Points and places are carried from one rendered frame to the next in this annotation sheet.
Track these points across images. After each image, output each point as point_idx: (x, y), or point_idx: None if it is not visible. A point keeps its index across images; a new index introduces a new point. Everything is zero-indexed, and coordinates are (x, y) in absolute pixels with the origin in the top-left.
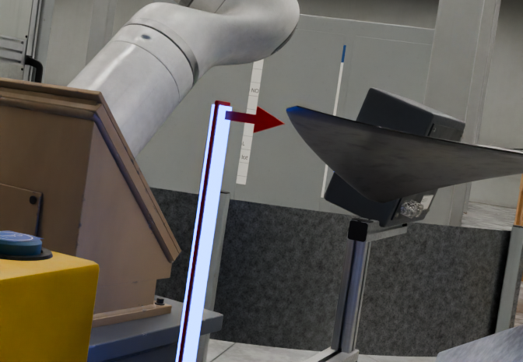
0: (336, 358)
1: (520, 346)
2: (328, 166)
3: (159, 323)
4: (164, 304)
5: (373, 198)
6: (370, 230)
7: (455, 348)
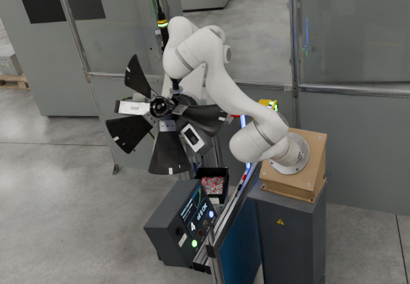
0: (213, 231)
1: (196, 131)
2: (222, 124)
3: (260, 181)
4: (262, 187)
5: (213, 136)
6: None
7: (202, 140)
